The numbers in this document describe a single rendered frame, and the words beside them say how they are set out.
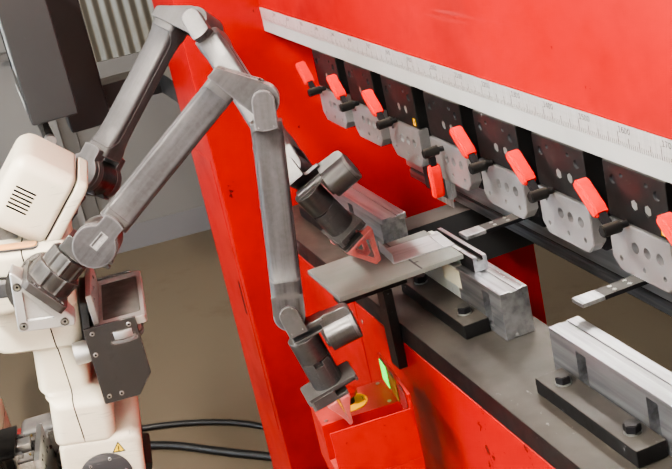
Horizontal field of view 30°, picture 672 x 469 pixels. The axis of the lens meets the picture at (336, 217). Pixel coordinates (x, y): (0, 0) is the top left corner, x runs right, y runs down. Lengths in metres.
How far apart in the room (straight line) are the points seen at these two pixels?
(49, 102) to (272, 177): 1.16
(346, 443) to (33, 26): 1.41
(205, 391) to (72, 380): 1.95
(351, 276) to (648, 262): 0.82
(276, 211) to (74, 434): 0.64
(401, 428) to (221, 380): 2.19
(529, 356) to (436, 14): 0.63
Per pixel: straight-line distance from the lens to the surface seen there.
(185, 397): 4.43
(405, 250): 2.50
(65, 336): 2.46
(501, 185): 2.11
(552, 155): 1.92
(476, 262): 2.42
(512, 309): 2.34
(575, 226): 1.92
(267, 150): 2.17
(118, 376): 2.44
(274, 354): 3.41
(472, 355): 2.33
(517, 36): 1.92
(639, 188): 1.73
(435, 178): 2.29
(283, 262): 2.21
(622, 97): 1.71
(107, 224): 2.19
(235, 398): 4.33
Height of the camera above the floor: 1.93
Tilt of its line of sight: 20 degrees down
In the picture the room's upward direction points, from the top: 13 degrees counter-clockwise
